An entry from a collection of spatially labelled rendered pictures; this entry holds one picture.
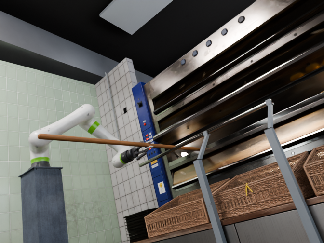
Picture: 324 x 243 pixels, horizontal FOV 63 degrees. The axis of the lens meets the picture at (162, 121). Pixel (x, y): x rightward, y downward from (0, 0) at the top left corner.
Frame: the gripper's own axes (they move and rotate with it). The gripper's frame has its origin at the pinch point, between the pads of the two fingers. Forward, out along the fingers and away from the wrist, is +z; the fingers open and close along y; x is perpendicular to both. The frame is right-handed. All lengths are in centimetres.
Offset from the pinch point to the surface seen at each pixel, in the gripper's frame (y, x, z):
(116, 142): 0.7, 30.7, 1.8
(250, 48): -54, -54, 80
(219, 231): 66, 1, 37
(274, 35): -52, -54, 99
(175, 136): -18, -57, -14
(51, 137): 1, 74, 2
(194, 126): -18, -56, 8
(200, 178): 36, 1, 36
